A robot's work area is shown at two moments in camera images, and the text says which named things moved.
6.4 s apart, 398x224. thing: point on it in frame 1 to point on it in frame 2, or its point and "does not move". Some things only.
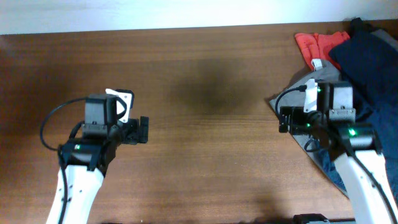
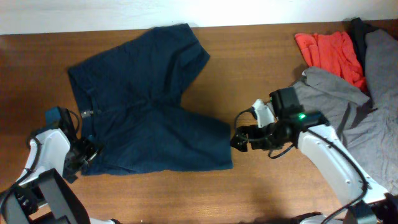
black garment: [357, 25] does not move
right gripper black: [296, 112] to [257, 130]
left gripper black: [133, 136] to [93, 147]
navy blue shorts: [368, 63] to [130, 99]
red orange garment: [318, 45] does not move
